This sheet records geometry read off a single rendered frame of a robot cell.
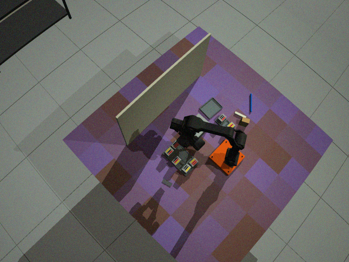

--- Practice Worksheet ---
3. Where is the cream flat panel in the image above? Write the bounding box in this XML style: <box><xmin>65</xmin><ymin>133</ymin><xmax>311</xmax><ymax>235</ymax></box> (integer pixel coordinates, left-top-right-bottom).
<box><xmin>116</xmin><ymin>33</ymin><xmax>211</xmax><ymax>146</ymax></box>

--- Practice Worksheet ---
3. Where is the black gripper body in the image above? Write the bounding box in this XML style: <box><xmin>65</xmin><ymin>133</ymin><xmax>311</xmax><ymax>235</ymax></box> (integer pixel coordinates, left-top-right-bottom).
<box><xmin>175</xmin><ymin>130</ymin><xmax>205</xmax><ymax>151</ymax></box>

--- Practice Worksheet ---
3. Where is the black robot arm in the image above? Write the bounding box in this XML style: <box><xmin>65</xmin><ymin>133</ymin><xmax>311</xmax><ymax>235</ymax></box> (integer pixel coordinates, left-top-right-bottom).
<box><xmin>170</xmin><ymin>115</ymin><xmax>247</xmax><ymax>168</ymax></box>

